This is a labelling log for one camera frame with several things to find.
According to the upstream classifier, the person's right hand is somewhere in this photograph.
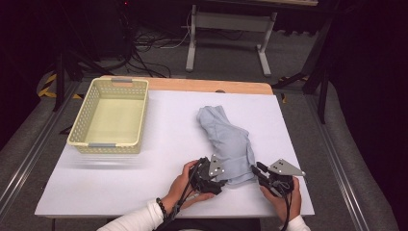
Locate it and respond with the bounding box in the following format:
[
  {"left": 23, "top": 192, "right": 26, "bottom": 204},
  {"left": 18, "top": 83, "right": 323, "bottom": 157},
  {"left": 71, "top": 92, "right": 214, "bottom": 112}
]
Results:
[{"left": 259, "top": 176, "right": 303, "bottom": 226}]

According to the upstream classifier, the tangle of black floor cables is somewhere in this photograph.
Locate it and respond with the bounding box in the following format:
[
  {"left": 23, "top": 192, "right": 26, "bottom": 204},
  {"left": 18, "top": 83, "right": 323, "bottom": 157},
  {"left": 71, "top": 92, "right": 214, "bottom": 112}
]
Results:
[{"left": 124, "top": 27, "right": 193, "bottom": 80}]

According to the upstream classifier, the left hand-held gripper black cable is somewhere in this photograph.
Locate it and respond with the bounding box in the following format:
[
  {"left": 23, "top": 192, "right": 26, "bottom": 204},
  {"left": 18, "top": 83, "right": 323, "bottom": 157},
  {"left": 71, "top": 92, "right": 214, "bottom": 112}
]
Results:
[{"left": 153, "top": 158, "right": 208, "bottom": 231}]

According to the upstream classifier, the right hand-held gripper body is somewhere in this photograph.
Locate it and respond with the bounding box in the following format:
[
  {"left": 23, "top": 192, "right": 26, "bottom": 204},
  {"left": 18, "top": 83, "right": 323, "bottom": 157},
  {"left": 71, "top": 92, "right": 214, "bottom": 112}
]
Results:
[{"left": 261, "top": 158, "right": 306, "bottom": 198}]

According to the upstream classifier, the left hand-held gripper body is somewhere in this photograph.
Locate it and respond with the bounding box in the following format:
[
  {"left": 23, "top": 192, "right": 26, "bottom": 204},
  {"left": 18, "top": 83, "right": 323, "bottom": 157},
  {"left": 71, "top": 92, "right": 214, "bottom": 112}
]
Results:
[{"left": 188, "top": 153, "right": 225, "bottom": 193}]

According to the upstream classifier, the cream plastic perforated basket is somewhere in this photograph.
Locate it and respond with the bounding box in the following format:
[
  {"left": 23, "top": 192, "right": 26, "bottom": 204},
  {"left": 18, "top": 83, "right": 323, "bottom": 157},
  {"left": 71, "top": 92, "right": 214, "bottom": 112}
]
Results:
[{"left": 66, "top": 76, "right": 150, "bottom": 155}]

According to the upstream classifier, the wooden table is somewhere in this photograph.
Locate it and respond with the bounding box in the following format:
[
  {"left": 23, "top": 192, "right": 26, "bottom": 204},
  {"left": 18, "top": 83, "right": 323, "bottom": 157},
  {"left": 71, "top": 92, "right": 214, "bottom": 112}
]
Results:
[{"left": 99, "top": 75, "right": 274, "bottom": 96}]

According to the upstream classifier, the white floor cable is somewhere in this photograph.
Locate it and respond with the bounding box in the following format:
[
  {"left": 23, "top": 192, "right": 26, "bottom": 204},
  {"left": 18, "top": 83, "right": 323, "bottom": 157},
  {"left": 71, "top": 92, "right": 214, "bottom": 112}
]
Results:
[{"left": 158, "top": 9, "right": 194, "bottom": 51}]

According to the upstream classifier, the black bead bracelet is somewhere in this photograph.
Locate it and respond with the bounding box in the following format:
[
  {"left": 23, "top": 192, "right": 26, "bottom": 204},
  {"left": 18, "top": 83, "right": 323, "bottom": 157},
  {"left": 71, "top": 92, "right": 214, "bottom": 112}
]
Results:
[{"left": 155, "top": 196, "right": 168, "bottom": 219}]

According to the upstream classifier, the white table cover sheet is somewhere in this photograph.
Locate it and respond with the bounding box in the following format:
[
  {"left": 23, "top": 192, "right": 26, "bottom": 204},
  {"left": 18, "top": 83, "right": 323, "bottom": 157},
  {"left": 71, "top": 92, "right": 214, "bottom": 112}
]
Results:
[{"left": 34, "top": 90, "right": 316, "bottom": 218}]

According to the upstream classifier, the aluminium floor rail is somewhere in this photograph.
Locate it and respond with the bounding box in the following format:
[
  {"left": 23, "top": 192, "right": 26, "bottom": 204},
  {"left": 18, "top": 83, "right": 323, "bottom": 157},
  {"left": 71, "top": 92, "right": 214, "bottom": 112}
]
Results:
[
  {"left": 303, "top": 93, "right": 370, "bottom": 231},
  {"left": 0, "top": 80, "right": 84, "bottom": 214}
]

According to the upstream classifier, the person's left hand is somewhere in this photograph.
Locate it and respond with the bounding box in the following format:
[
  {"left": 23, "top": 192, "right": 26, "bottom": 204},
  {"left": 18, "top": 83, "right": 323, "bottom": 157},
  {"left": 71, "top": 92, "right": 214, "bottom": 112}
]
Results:
[{"left": 160, "top": 159, "right": 217, "bottom": 215}]

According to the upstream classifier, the right hand-held gripper black cable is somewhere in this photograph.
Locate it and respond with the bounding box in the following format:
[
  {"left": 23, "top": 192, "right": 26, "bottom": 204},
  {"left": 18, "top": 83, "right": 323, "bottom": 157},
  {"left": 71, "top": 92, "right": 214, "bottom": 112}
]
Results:
[{"left": 278, "top": 180, "right": 295, "bottom": 231}]

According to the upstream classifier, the yellow black floor tape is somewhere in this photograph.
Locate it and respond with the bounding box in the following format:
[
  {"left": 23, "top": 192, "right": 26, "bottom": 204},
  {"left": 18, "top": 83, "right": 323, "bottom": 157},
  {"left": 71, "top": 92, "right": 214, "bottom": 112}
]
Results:
[{"left": 38, "top": 73, "right": 84, "bottom": 100}]

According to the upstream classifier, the black metal stand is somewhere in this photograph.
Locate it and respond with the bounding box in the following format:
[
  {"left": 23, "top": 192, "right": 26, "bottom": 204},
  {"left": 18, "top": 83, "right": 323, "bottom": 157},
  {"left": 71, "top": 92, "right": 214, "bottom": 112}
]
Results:
[
  {"left": 51, "top": 47, "right": 114, "bottom": 114},
  {"left": 271, "top": 6, "right": 342, "bottom": 125}
]

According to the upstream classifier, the hand-held gripper black cable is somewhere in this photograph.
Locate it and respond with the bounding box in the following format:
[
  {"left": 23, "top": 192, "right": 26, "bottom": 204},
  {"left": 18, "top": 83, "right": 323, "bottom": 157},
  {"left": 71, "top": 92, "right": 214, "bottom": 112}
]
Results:
[
  {"left": 278, "top": 180, "right": 295, "bottom": 231},
  {"left": 153, "top": 158, "right": 208, "bottom": 231}
]

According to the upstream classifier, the dark equipment box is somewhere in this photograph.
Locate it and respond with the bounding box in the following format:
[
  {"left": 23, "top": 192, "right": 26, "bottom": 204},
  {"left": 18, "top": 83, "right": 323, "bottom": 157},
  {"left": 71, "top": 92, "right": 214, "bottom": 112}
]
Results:
[{"left": 86, "top": 0, "right": 138, "bottom": 61}]

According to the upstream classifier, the light blue garment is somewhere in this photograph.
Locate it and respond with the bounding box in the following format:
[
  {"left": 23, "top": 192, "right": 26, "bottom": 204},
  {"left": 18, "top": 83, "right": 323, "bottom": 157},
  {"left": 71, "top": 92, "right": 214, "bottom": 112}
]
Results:
[{"left": 196, "top": 105, "right": 258, "bottom": 188}]

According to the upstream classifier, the white metal desk frame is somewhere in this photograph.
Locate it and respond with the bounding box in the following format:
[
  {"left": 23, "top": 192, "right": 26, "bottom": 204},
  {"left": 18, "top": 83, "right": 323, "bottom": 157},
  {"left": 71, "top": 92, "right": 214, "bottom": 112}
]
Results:
[{"left": 185, "top": 0, "right": 319, "bottom": 78}]

